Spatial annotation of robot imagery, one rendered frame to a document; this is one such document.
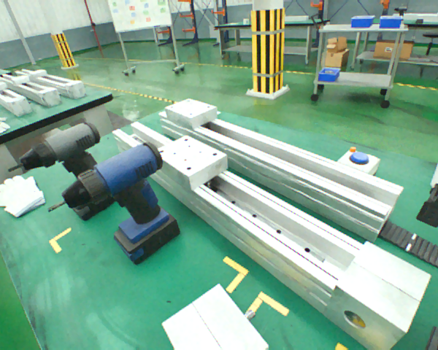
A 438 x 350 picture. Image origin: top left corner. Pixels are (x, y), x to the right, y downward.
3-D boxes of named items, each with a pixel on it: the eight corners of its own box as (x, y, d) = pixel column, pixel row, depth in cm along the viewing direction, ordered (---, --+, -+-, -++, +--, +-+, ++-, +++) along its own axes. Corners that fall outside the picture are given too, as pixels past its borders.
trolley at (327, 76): (387, 94, 315) (409, 10, 256) (388, 109, 278) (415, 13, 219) (311, 88, 361) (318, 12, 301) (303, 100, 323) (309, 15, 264)
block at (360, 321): (409, 296, 37) (436, 263, 32) (379, 359, 31) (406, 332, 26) (358, 265, 43) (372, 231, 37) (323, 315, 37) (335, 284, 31)
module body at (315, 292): (352, 273, 42) (365, 244, 37) (323, 315, 37) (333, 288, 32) (144, 141, 93) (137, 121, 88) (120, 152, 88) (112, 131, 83)
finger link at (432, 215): (452, 206, 31) (432, 238, 35) (457, 195, 32) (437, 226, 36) (427, 196, 33) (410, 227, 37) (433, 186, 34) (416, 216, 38)
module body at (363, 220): (390, 216, 51) (403, 187, 46) (372, 243, 46) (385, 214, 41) (183, 124, 102) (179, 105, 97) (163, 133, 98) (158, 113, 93)
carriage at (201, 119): (218, 125, 85) (216, 106, 81) (193, 136, 79) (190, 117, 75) (191, 114, 95) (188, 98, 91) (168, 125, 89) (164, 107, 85)
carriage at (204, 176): (228, 177, 59) (226, 154, 55) (193, 200, 54) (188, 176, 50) (190, 156, 69) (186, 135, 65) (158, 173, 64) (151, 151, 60)
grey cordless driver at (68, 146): (127, 195, 67) (97, 123, 54) (58, 240, 56) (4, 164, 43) (113, 185, 71) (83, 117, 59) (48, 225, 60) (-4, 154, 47)
